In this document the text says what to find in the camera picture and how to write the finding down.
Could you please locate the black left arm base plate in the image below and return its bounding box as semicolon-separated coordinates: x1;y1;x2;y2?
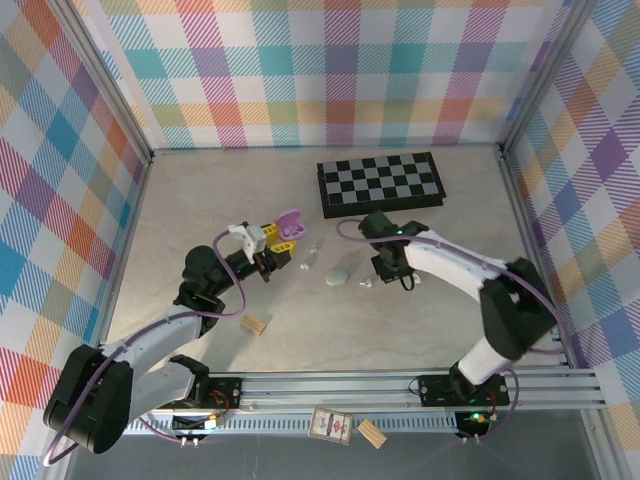
197;377;245;410

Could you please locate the black left controller box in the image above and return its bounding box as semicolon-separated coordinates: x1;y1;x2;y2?
171;413;224;437

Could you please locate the black right controller box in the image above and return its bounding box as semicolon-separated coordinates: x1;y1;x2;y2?
455;410;490;437

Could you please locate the purple earbud charging case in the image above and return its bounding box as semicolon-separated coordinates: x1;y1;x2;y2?
276;208;308;241

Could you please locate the mint green earbud charging case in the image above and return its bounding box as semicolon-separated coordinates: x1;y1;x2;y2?
323;267;351;289

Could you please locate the wooden block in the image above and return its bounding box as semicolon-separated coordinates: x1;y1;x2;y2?
356;418;389;450
240;313;269;336

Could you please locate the grey slotted cable duct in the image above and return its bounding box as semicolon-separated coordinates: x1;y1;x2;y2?
122;417;464;437

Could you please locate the aluminium frame rail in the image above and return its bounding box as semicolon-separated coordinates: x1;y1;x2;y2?
53;368;607;416

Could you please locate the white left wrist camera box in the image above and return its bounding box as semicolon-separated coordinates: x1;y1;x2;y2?
227;221;267;259

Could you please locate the aluminium frame post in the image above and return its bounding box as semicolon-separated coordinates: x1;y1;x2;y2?
52;0;155;167
497;0;601;159

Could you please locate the playing card box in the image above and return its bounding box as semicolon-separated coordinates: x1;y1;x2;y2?
309;406;354;446

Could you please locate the black grey folding chessboard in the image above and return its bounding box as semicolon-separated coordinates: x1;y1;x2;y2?
316;151;446;220

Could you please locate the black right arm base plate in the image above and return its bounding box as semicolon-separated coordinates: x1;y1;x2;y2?
417;373;512;408

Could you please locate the aluminium side rail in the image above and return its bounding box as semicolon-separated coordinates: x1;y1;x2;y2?
94;154;154;374
494;143;574;370

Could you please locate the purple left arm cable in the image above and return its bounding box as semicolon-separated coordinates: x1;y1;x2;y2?
40;230;247;467

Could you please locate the black controller box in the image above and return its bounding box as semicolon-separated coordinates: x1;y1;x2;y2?
171;413;224;437
455;410;490;437

